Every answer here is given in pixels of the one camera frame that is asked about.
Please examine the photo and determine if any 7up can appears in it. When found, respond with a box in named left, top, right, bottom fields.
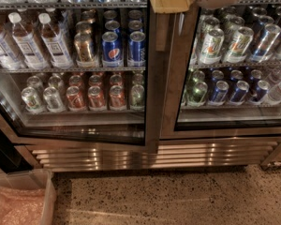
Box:
left=199, top=28, right=225, bottom=65
left=222, top=26, right=254, bottom=64

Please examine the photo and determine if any tea bottle white cap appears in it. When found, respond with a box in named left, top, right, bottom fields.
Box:
left=8, top=12, right=49, bottom=69
left=38, top=13, right=73, bottom=68

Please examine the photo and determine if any tea bottle white cap middle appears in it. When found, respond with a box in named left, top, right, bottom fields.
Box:
left=8, top=12, right=49, bottom=69

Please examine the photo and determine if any front silver can far left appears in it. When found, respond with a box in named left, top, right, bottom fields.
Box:
left=22, top=86, right=45, bottom=113

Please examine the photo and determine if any metal stand leg right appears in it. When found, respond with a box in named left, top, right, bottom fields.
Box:
left=260, top=142, right=281, bottom=170

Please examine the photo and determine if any glass fridge door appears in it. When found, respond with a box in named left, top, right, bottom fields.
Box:
left=162, top=0, right=281, bottom=138
left=0, top=0, right=164, bottom=152

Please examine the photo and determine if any clear plastic storage bin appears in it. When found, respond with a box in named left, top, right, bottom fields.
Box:
left=0, top=170, right=56, bottom=225

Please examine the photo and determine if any steel fridge bottom grille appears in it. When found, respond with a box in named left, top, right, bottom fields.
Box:
left=16, top=136, right=281, bottom=173

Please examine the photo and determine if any silver blue can upper right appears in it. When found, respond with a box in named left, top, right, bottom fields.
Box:
left=249, top=24, right=281, bottom=63

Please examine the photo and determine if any orange can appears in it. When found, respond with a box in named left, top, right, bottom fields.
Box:
left=67, top=86, right=86, bottom=111
left=110, top=85, right=126, bottom=111
left=88, top=86, right=107, bottom=111

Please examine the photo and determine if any tea bottle white cap right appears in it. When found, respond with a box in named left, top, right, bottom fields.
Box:
left=38, top=13, right=73, bottom=68

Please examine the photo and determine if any front 7up can left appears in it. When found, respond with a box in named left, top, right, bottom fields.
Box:
left=199, top=28, right=225, bottom=65

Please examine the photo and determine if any front 7up can right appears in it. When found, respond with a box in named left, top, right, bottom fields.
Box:
left=222, top=26, right=254, bottom=64

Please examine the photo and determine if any tea bottle left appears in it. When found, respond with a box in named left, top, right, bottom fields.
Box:
left=0, top=22, right=25, bottom=70

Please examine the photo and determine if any front green can right door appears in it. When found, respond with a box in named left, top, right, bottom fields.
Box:
left=187, top=81, right=208, bottom=106

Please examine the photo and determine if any front right blue pepsi can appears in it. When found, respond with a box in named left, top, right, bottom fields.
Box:
left=127, top=31, right=146, bottom=67

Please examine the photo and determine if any pink bubble wrap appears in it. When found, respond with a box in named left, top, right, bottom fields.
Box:
left=0, top=187, right=45, bottom=225

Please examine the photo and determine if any green can door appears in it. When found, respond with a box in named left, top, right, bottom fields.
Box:
left=187, top=81, right=208, bottom=106
left=130, top=84, right=145, bottom=110

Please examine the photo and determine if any front green can left door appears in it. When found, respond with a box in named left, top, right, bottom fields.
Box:
left=130, top=84, right=145, bottom=110

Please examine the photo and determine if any front gold soda can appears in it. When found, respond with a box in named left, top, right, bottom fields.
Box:
left=74, top=33, right=98, bottom=68

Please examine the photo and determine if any blue pepsi can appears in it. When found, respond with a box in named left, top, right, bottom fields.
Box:
left=127, top=31, right=146, bottom=67
left=102, top=32, right=124, bottom=68

